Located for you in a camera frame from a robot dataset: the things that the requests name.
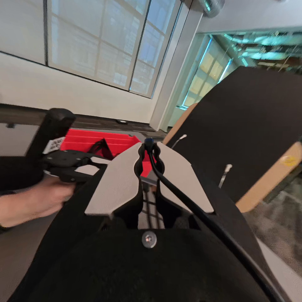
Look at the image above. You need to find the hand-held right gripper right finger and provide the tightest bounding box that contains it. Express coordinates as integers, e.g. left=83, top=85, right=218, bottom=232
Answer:
left=154, top=141, right=215, bottom=229

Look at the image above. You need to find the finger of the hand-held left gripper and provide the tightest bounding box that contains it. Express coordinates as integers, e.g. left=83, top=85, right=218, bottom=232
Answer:
left=89, top=156, right=111, bottom=166
left=74, top=164, right=106, bottom=177

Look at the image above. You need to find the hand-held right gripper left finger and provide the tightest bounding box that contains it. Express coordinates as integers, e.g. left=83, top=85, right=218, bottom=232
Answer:
left=84, top=142, right=145, bottom=229

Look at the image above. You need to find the black cable with blue-ringed plugs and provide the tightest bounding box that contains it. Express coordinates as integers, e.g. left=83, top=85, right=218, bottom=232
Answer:
left=144, top=137, right=285, bottom=302

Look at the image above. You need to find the person's left hand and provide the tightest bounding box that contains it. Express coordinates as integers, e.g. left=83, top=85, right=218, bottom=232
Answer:
left=0, top=176, right=76, bottom=229

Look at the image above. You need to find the black bin divider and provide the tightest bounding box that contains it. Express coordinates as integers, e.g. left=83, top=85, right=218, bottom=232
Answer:
left=88, top=138, right=114, bottom=160

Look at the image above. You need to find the red plastic bin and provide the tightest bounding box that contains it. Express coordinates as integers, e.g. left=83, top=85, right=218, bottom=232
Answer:
left=60, top=129, right=152, bottom=178

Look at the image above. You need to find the white stand with black board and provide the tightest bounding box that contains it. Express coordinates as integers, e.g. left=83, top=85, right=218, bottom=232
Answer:
left=162, top=103, right=302, bottom=213

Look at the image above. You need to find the black sheet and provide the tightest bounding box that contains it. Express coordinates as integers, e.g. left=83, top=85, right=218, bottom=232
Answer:
left=172, top=66, right=302, bottom=204

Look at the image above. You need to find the yellow smiley sticker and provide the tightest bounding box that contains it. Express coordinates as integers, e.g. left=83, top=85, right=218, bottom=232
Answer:
left=281, top=154, right=298, bottom=167

